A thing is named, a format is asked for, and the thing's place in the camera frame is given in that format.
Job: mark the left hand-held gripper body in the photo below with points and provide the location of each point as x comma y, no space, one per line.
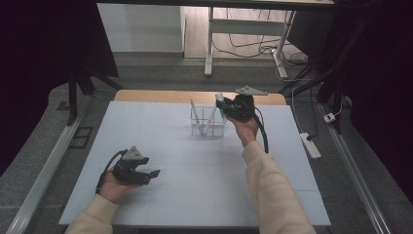
131,172

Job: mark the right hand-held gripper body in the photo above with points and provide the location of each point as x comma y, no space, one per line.
243,107

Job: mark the clear plastic pen holder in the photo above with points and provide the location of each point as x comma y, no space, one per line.
216,130

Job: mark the person's right hand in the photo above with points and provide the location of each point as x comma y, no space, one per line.
246,130

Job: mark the person's left hand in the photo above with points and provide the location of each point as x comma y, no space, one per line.
112,188

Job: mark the white table mat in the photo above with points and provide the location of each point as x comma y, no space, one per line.
195,195

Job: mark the black floor plate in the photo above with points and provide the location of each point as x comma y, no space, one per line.
81,137

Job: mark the wooden table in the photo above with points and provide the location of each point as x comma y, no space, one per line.
156,96

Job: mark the white power strip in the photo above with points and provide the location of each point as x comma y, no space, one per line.
310,146

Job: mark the small white adapter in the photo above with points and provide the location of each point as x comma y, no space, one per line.
329,117

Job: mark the black metal stand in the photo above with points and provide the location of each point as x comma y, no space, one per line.
328,78

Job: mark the black tripod stand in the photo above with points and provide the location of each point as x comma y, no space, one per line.
73,97

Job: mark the white cabinet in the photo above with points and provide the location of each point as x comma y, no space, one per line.
139,27

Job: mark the dark curtain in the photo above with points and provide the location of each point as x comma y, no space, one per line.
386,81
39,65

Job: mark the white frame desk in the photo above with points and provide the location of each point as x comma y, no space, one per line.
246,26

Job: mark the aluminium rail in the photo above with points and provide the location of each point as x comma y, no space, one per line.
48,165
354,165

